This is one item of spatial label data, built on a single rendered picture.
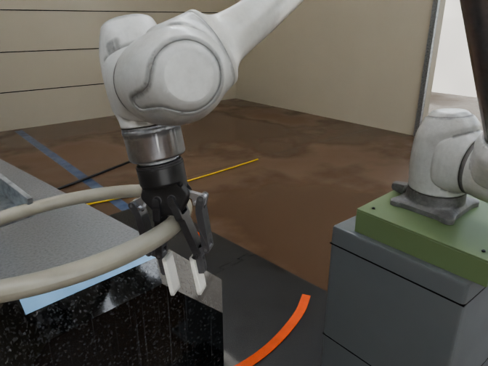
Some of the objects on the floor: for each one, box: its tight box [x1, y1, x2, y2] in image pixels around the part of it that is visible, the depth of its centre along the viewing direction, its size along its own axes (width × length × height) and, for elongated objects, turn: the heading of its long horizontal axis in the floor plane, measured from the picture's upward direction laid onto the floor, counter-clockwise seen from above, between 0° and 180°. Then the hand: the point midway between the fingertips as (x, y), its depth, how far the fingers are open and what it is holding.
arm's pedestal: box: [321, 216, 488, 366], centre depth 138 cm, size 50×50×80 cm
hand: (184, 274), depth 72 cm, fingers closed on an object, 4 cm apart
